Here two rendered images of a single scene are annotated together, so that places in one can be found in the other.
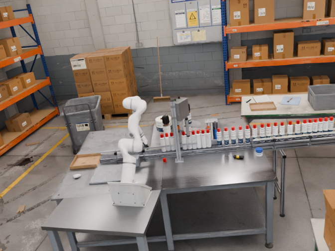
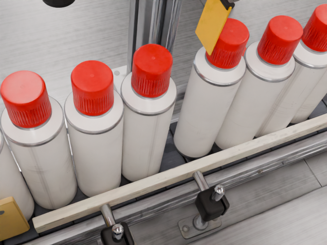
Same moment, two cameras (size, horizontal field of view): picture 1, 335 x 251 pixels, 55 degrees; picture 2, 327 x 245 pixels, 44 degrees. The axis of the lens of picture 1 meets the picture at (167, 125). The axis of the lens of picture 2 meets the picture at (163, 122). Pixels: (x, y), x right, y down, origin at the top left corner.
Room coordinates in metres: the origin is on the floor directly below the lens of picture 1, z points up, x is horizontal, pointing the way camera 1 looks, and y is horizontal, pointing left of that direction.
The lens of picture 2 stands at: (3.28, -0.28, 1.34)
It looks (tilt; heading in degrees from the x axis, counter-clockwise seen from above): 58 degrees down; 142
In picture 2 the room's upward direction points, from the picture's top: 12 degrees clockwise
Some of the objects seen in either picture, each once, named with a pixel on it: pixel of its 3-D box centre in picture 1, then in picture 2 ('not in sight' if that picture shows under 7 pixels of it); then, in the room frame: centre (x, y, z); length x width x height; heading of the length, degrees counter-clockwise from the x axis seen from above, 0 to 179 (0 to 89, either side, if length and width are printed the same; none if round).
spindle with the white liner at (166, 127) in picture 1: (166, 127); not in sight; (3.39, 0.01, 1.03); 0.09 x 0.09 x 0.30
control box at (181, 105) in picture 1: (179, 109); not in sight; (3.02, -0.14, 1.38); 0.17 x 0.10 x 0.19; 141
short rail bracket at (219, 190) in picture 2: not in sight; (209, 207); (3.19, -0.11, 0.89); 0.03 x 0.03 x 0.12; 86
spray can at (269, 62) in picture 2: (172, 141); (253, 93); (3.11, -0.03, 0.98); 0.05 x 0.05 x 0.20
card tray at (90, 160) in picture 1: (85, 160); not in sight; (3.18, 0.95, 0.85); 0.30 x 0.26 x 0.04; 86
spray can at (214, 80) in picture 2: not in sight; (208, 96); (3.10, -0.08, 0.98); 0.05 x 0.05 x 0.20
